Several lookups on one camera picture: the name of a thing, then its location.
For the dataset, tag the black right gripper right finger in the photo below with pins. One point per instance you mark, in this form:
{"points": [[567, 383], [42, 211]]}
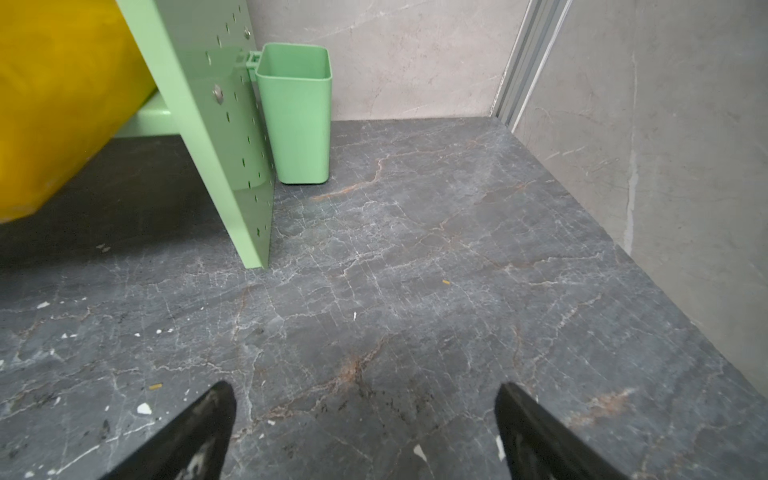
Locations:
{"points": [[538, 446]]}

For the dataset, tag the green metal shelf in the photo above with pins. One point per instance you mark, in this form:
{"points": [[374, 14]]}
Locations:
{"points": [[196, 52]]}

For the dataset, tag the yellow Pastatime spaghetti bag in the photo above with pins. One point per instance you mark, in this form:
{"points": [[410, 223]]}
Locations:
{"points": [[71, 77]]}

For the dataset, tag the green plastic cup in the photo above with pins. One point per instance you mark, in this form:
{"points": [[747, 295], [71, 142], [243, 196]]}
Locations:
{"points": [[294, 82]]}

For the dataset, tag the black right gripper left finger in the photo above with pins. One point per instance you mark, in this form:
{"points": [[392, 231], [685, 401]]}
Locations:
{"points": [[192, 446]]}

